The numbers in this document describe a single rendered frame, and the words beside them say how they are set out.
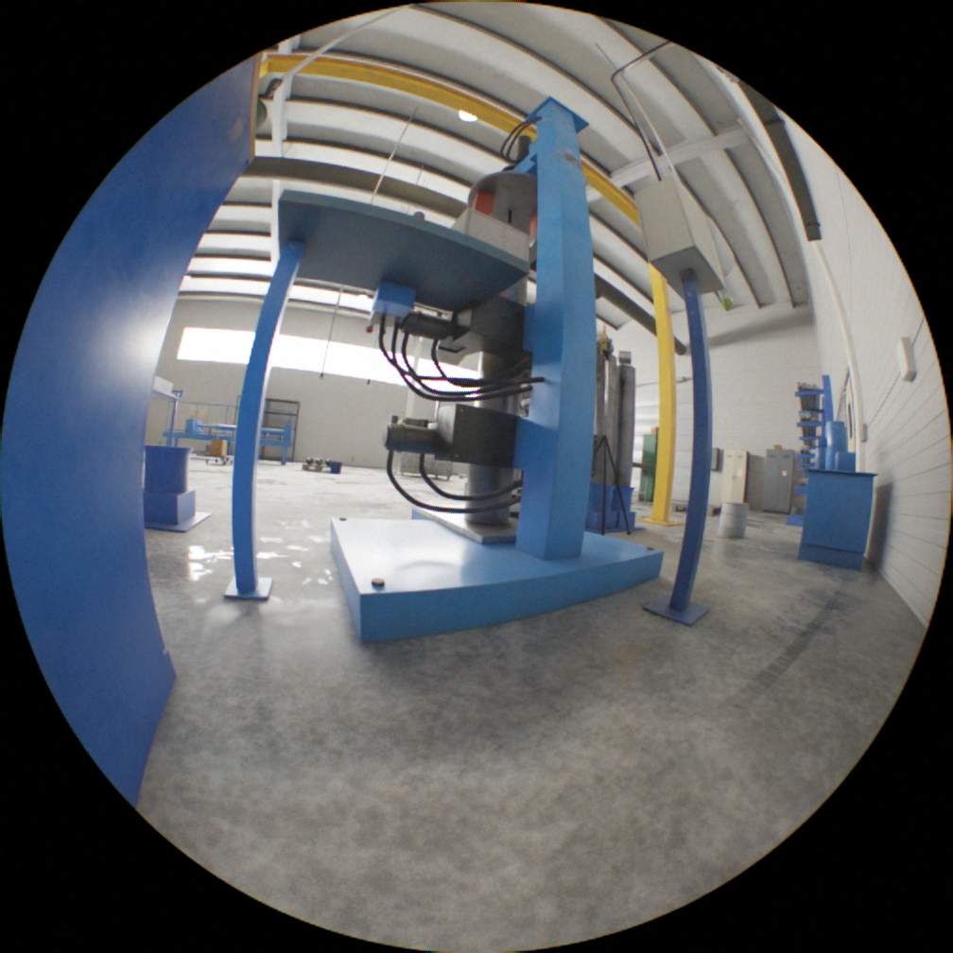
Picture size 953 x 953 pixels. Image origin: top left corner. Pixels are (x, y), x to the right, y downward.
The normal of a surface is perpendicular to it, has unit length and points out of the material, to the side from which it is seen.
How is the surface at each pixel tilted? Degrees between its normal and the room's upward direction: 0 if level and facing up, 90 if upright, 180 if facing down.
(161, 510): 90
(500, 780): 0
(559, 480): 90
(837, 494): 90
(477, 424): 90
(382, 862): 0
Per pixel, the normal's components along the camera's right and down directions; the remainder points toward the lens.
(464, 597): 0.50, 0.07
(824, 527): -0.86, -0.07
